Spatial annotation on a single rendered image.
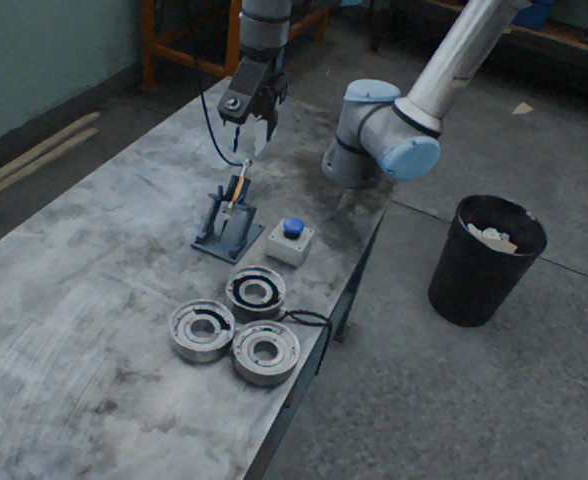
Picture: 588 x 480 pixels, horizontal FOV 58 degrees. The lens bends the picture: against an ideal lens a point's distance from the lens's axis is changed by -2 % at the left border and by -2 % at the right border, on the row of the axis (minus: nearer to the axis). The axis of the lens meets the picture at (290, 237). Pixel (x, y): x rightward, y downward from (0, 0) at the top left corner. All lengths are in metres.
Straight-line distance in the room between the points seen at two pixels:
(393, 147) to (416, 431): 1.06
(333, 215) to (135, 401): 0.59
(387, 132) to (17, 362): 0.78
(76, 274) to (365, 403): 1.14
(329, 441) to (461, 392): 0.53
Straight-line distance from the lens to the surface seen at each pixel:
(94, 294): 0.98
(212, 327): 0.90
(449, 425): 1.92
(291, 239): 1.03
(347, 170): 1.26
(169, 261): 1.03
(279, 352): 0.87
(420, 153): 1.10
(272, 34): 0.86
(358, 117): 1.19
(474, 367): 2.11
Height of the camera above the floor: 1.53
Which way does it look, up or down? 41 degrees down
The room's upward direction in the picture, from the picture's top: 12 degrees clockwise
